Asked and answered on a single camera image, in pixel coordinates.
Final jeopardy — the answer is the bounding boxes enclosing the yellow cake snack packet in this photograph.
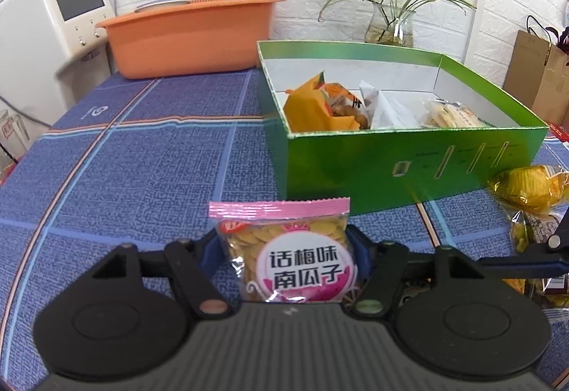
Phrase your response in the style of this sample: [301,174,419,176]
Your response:
[504,211,568,309]

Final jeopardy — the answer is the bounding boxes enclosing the yellow snack bag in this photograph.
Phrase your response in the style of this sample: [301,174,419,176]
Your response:
[489,165,568,214]

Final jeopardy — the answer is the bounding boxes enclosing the pink pumpkin seed packet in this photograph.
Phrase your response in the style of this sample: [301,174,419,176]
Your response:
[208,197,358,303]

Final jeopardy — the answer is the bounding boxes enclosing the nougat cracker packet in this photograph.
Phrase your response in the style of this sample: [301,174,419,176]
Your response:
[421,99,489,129]

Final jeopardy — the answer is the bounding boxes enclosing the white foil snack packet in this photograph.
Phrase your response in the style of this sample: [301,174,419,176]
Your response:
[359,81,420,130]

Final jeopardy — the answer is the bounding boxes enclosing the clear orange-label snack packet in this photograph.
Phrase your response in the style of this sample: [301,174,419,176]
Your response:
[321,83,369,130]

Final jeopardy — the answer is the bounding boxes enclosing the orange snack packet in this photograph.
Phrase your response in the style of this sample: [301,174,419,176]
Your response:
[283,72,360,133]

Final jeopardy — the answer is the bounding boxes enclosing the brown paper bag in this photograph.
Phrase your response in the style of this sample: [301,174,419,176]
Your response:
[502,31,568,126]

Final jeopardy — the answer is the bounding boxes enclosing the green cardboard box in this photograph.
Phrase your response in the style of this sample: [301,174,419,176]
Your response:
[257,40,548,214]

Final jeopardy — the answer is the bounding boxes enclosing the dark purple potted plant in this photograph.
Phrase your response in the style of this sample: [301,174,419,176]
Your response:
[526,1,569,55]

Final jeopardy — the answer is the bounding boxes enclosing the white screen appliance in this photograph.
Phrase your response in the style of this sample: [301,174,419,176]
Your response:
[1,0,115,142]

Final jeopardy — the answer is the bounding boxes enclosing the orange plastic basin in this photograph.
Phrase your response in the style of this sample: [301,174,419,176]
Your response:
[97,0,284,79]

